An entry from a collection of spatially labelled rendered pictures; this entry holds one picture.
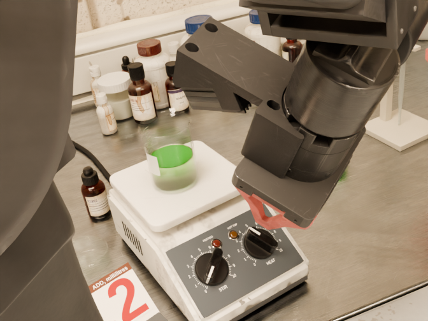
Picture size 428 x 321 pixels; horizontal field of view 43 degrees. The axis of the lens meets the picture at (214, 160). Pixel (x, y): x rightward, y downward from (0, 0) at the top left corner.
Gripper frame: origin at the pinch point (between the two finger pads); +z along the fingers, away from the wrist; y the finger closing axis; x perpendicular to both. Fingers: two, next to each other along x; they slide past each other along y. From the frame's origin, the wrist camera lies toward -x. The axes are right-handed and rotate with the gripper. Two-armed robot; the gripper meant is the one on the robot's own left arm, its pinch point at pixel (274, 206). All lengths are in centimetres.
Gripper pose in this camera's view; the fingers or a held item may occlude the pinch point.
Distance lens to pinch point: 48.7
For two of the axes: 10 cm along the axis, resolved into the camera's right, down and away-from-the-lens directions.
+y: -5.3, 6.7, -5.2
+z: -1.5, 5.3, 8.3
